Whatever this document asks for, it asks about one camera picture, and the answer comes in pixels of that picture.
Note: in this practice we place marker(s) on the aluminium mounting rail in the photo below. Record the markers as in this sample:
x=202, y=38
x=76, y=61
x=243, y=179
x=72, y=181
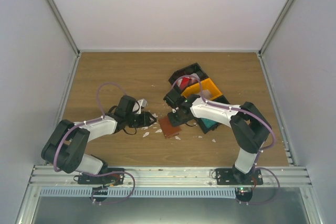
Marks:
x=190, y=177

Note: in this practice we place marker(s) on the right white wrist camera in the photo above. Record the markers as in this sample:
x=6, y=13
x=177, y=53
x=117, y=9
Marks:
x=174, y=110

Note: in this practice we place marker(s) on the orange card bin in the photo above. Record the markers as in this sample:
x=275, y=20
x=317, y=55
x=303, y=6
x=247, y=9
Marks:
x=207, y=84

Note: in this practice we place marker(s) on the grey slotted cable duct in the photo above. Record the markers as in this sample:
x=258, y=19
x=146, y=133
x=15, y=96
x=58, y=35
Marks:
x=141, y=192

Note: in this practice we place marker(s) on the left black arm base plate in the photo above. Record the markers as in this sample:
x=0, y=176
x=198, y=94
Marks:
x=100, y=184

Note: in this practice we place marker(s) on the black three-slot card tray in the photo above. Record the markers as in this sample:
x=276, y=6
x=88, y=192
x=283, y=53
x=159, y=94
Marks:
x=189, y=70

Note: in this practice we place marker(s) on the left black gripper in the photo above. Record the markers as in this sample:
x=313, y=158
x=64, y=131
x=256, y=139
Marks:
x=145, y=116

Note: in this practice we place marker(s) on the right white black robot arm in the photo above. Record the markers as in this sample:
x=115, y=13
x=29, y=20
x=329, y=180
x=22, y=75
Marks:
x=249, y=127

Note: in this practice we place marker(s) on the red white card stack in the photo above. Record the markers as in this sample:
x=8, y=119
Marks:
x=185, y=82

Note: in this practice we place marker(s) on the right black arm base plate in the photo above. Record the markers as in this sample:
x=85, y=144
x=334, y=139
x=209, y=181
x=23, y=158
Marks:
x=243, y=184

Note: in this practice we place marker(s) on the brown leather card holder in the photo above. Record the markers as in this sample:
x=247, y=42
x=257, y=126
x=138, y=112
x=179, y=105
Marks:
x=168, y=129

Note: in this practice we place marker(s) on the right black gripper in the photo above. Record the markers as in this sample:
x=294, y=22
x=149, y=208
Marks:
x=174, y=123

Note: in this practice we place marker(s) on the teal card stack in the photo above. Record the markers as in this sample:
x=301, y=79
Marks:
x=208, y=124

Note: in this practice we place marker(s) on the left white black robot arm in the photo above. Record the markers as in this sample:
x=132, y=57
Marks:
x=65, y=148

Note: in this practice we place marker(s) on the white patterned card stack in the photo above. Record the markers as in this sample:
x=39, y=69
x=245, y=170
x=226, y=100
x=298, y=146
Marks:
x=207, y=94

